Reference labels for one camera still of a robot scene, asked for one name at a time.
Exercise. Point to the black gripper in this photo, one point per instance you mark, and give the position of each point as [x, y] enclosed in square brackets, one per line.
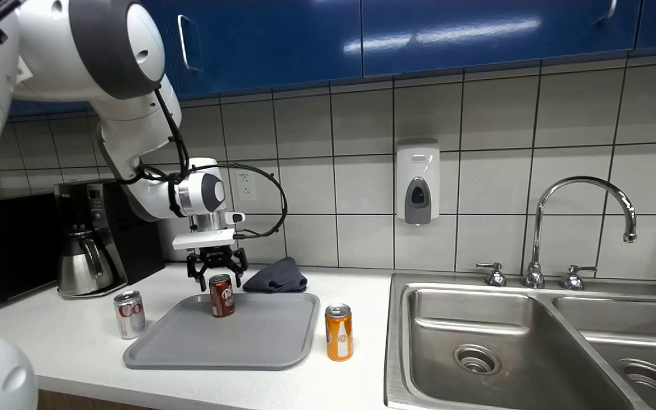
[218, 259]

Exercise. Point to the red soda can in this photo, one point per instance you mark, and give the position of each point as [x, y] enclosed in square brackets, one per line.
[223, 298]

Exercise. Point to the silver soda can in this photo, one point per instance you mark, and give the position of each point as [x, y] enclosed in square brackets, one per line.
[132, 316]

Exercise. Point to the orange soda can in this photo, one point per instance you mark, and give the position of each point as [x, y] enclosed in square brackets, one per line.
[340, 332]

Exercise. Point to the grey plastic tray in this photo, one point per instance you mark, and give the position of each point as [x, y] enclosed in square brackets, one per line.
[252, 338]

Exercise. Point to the dark blue cloth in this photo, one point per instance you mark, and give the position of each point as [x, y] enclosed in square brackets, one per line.
[275, 277]

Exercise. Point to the black steel coffee maker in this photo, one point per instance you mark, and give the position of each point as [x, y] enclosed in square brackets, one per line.
[108, 228]

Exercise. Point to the steel coffee carafe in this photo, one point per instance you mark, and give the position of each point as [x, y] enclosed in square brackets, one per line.
[81, 270]

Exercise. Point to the wooden lower cabinets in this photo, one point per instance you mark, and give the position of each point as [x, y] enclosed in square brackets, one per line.
[86, 402]

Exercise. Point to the stainless steel double sink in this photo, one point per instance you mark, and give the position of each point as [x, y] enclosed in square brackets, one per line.
[496, 348]

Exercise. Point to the blue upper cabinets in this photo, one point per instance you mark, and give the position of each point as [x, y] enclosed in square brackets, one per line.
[421, 35]

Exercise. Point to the chrome gooseneck faucet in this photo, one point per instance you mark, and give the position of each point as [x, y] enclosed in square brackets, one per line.
[570, 181]

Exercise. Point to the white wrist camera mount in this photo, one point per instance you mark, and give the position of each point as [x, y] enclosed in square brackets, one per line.
[206, 240]

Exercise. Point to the white wall outlet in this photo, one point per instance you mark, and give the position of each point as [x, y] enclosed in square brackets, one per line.
[247, 188]

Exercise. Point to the white wall soap dispenser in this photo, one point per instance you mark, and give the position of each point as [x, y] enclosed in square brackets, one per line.
[417, 162]

